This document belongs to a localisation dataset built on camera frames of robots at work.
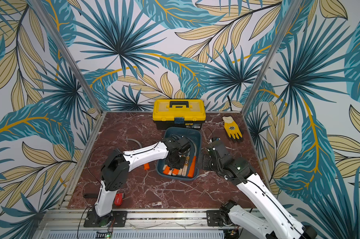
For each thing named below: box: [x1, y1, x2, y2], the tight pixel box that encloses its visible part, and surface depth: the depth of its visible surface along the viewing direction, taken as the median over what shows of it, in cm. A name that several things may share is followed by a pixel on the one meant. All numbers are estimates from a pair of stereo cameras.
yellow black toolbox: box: [152, 99, 207, 130], surface depth 100 cm
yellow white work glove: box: [221, 115, 244, 142], surface depth 109 cm
